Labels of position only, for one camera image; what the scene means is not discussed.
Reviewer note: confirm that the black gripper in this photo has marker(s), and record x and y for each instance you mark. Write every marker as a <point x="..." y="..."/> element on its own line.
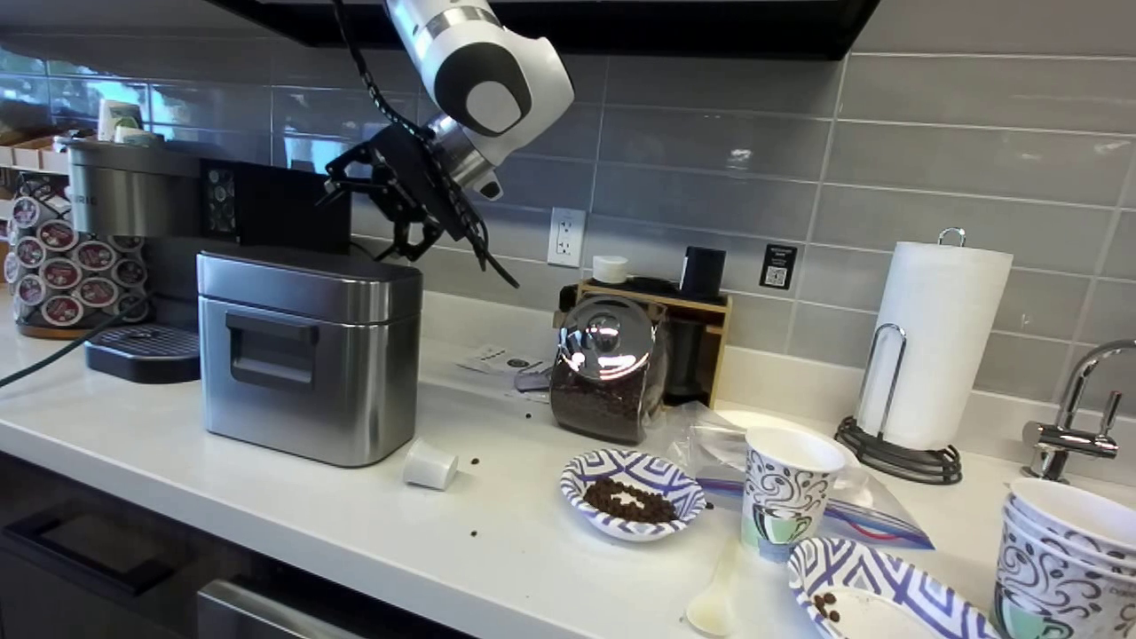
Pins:
<point x="404" y="179"/>

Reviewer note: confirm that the silver metal bin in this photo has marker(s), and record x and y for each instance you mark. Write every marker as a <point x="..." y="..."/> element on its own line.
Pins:
<point x="309" y="357"/>

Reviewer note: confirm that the small white container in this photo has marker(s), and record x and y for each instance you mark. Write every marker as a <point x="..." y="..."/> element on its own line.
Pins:
<point x="429" y="466"/>

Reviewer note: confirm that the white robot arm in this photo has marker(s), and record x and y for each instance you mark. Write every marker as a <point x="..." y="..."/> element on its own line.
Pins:
<point x="495" y="94"/>

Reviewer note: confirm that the Keurig coffee machine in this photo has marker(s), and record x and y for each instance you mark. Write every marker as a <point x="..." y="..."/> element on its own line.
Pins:
<point x="179" y="200"/>

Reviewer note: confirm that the glass coffee bean jar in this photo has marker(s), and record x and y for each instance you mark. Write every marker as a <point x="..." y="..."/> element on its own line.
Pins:
<point x="610" y="370"/>

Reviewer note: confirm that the wooden condiment organizer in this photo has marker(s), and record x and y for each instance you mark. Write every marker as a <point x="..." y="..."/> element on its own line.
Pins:
<point x="696" y="327"/>

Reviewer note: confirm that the K-cup pod rack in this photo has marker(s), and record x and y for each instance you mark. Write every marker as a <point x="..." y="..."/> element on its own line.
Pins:
<point x="65" y="278"/>

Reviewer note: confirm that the blue patterned paper plate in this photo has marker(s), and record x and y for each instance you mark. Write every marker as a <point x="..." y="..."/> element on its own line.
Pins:
<point x="631" y="496"/>

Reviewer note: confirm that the patterned paper cup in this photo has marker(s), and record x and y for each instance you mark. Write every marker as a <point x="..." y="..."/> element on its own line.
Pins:
<point x="786" y="486"/>

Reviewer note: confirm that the white paper towel roll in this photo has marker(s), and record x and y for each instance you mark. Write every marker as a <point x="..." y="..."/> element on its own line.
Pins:
<point x="929" y="343"/>

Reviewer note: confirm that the white wall outlet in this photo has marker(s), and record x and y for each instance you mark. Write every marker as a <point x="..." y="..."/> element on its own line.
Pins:
<point x="567" y="237"/>

